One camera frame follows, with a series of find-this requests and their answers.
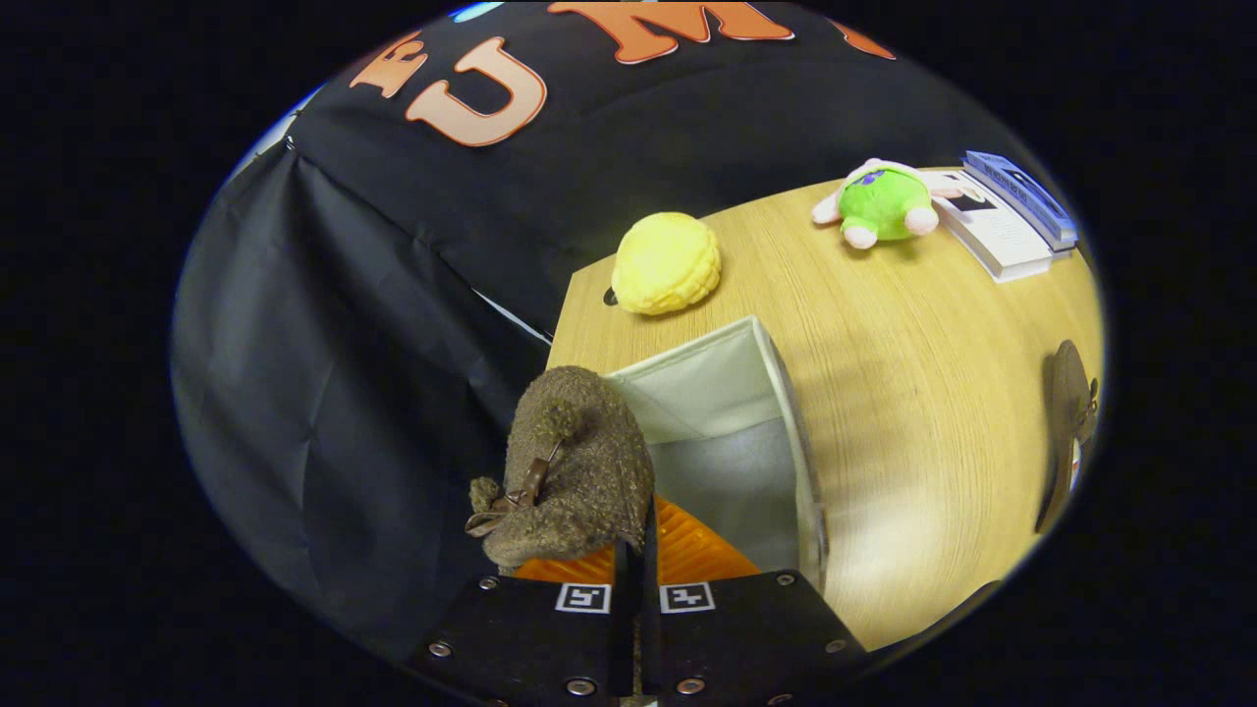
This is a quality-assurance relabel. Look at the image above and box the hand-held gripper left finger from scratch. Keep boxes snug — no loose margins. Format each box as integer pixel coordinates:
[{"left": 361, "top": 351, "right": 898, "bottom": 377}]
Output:
[{"left": 410, "top": 538, "right": 639, "bottom": 707}]

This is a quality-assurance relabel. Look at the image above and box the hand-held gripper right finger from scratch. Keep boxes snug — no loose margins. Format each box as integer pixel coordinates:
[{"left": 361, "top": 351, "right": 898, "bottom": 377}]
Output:
[{"left": 638, "top": 494, "right": 867, "bottom": 707}]

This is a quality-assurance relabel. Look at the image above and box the beige fabric storage box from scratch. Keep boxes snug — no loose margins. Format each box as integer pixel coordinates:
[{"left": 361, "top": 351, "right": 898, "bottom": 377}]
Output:
[{"left": 604, "top": 316, "right": 831, "bottom": 595}]

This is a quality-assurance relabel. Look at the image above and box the brown fuzzy shoe with bow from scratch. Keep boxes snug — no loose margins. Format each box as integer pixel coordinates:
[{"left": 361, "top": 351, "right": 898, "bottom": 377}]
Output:
[
  {"left": 1036, "top": 339, "right": 1101, "bottom": 536},
  {"left": 465, "top": 365, "right": 657, "bottom": 572}
]

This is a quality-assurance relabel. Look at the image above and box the black backdrop cloth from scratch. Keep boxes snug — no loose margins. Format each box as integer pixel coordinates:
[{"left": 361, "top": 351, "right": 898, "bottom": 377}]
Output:
[{"left": 172, "top": 0, "right": 1042, "bottom": 659}]

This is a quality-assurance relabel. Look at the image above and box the yellow plush bun toy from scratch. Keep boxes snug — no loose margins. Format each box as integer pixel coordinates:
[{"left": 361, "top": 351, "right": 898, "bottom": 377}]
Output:
[{"left": 611, "top": 211, "right": 723, "bottom": 317}]

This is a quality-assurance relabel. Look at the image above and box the green and pink plush toy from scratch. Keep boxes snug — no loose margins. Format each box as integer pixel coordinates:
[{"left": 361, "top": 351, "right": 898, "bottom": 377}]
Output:
[{"left": 811, "top": 159, "right": 958, "bottom": 250}]

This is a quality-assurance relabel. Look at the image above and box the white book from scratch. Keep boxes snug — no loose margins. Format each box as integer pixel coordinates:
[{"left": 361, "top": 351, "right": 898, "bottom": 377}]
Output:
[{"left": 928, "top": 169, "right": 1060, "bottom": 284}]

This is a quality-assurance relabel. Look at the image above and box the blue cover book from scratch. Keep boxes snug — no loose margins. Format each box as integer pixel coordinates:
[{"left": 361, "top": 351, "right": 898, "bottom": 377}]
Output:
[{"left": 960, "top": 149, "right": 1079, "bottom": 246}]

